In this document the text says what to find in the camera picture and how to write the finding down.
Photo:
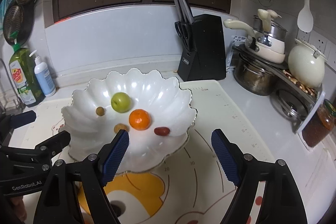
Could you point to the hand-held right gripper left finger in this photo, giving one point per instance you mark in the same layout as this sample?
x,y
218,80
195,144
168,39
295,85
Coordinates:
x,y
115,159

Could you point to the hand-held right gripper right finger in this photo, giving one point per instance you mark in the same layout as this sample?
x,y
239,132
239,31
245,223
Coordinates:
x,y
225,159

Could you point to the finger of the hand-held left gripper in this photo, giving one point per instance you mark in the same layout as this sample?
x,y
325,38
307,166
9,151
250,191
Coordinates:
x,y
52,144
23,119

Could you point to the brown longan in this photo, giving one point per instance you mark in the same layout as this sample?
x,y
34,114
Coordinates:
x,y
100,111
120,127

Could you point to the orange mandarin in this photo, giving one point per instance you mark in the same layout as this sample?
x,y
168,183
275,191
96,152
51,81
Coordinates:
x,y
140,119

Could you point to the red jujube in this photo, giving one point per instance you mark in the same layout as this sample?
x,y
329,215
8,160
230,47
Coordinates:
x,y
162,130

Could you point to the green plum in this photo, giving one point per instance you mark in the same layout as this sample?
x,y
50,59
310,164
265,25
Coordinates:
x,y
120,102

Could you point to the white scalloped bowl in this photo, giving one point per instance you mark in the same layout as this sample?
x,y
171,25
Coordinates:
x,y
157,98

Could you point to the person's left hand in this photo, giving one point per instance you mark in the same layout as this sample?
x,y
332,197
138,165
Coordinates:
x,y
16,209

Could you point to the green dish soap bottle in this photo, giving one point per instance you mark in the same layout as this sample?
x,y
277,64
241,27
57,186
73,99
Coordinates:
x,y
25,74

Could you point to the white pump bottle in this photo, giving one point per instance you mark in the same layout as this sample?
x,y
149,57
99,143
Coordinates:
x,y
44,77

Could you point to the bear printed baking mat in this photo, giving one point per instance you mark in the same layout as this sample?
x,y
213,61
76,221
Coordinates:
x,y
210,113

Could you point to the steel pot lid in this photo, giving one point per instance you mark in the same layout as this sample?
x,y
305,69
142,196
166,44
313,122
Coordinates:
x,y
290,104

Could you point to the large steel pot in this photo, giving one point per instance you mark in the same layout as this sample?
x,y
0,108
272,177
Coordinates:
x,y
253,77

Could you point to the dark round strainer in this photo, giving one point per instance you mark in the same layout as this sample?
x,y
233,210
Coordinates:
x,y
15,24

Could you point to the glass jar of sauce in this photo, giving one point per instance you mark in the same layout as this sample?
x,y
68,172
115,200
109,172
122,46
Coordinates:
x,y
319,127

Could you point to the grey pot rack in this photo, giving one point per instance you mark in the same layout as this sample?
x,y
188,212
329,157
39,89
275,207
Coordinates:
x,y
312,108

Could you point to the black knife block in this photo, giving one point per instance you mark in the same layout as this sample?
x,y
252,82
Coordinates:
x,y
203,48

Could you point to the cream casserole pot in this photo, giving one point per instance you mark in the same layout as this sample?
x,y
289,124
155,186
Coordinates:
x,y
307,66

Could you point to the black kitchen scissors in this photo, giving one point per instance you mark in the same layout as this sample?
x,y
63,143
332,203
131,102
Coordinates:
x,y
183,33

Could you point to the small steel pot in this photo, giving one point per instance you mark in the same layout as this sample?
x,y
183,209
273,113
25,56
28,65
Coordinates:
x,y
275,31

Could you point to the cream ladle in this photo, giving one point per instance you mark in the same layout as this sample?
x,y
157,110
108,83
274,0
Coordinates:
x,y
265,18

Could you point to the white rice spoon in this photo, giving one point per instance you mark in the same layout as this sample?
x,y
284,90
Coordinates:
x,y
305,19

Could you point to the white wall sockets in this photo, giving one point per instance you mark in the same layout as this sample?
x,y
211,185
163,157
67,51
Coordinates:
x,y
321,43

